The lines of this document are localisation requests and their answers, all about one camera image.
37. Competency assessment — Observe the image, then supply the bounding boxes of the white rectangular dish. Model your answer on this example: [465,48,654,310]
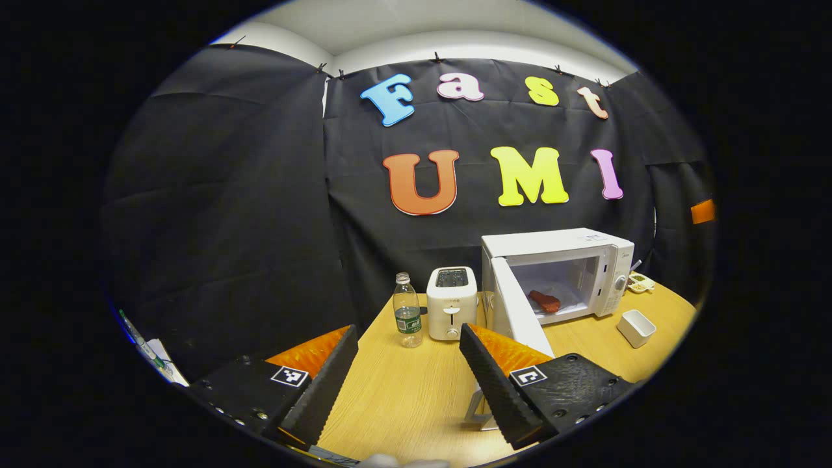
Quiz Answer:
[616,309,657,349]

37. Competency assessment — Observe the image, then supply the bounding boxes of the white toaster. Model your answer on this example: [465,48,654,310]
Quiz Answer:
[426,266,478,341]

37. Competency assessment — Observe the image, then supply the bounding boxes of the clear plastic water bottle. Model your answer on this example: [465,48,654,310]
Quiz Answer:
[393,272,423,348]

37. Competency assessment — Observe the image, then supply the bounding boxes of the green pen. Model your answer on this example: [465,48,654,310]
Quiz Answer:
[118,309,167,371]

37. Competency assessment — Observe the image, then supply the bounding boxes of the white papers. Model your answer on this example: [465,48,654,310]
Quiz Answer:
[140,338,190,388]

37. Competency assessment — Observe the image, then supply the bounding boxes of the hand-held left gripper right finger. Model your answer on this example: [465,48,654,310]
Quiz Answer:
[459,323,642,450]

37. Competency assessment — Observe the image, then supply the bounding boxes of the white microwave oven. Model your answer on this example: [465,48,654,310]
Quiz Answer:
[463,227,636,431]

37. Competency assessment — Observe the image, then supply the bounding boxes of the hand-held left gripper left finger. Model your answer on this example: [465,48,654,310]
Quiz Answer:
[188,324,359,450]

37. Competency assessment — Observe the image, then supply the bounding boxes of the red meat slice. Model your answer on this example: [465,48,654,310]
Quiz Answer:
[528,290,562,314]

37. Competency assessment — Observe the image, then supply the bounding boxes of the black backdrop cloth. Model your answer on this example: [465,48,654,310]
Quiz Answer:
[101,42,717,384]

